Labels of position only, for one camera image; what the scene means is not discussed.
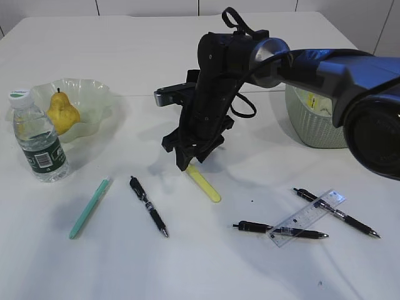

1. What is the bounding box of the mint green pen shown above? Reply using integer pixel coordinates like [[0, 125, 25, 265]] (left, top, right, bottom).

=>
[[69, 177, 111, 239]]

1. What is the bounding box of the yellow white waste paper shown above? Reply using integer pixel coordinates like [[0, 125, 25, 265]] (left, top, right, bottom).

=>
[[306, 92, 332, 116]]

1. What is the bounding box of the green wavy glass plate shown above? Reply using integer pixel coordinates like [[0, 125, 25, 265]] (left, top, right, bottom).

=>
[[5, 77, 118, 144]]

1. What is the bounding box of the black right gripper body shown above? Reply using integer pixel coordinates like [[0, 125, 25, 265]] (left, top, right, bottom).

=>
[[161, 116, 234, 156]]

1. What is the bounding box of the transparent plastic ruler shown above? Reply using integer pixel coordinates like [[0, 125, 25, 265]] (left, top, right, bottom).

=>
[[267, 189, 346, 248]]

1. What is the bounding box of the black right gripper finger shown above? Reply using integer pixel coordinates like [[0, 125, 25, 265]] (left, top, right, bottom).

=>
[[196, 140, 224, 163], [175, 148, 196, 171]]

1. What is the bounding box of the black square pen holder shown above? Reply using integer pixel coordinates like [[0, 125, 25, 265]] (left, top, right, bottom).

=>
[[186, 69, 200, 88]]

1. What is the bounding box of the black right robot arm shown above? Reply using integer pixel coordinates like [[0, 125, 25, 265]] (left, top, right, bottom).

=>
[[154, 32, 399, 180]]

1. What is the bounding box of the clear water bottle green label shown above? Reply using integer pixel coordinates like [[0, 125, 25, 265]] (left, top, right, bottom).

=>
[[8, 89, 69, 183]]

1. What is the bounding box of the black pen under ruler top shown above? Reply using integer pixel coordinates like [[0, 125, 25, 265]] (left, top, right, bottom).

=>
[[293, 187, 381, 238]]

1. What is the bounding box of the yellow pen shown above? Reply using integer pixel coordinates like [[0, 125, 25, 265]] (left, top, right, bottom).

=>
[[186, 164, 221, 203]]

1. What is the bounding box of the black pen centre left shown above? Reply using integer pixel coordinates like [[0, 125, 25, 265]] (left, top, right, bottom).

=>
[[129, 176, 169, 238]]

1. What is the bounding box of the black pen under ruler bottom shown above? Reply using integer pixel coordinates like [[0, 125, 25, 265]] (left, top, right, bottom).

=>
[[232, 220, 329, 239]]

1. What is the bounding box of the black pen under ruler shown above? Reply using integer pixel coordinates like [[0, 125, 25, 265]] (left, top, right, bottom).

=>
[[293, 187, 381, 238], [232, 220, 329, 239]]

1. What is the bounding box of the green woven plastic basket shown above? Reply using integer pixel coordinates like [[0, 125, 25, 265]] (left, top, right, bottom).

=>
[[285, 85, 348, 149]]

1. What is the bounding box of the yellow pear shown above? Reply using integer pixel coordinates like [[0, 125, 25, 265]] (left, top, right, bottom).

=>
[[46, 88, 80, 136]]

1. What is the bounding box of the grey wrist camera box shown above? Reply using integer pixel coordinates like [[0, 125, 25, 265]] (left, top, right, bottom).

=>
[[154, 82, 196, 107]]

